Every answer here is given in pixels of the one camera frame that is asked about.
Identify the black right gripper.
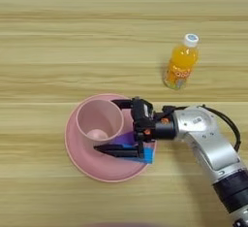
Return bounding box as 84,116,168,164
93,99,177,160

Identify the blue rectangular block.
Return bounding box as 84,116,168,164
124,143,156,165

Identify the pink plastic cup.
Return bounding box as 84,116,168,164
76,99,125,148

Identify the orange juice bottle white cap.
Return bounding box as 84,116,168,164
163,33,200,91

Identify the pink round plate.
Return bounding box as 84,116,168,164
64,93,158,183

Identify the small black box white label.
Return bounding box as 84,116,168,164
131,97,154,122

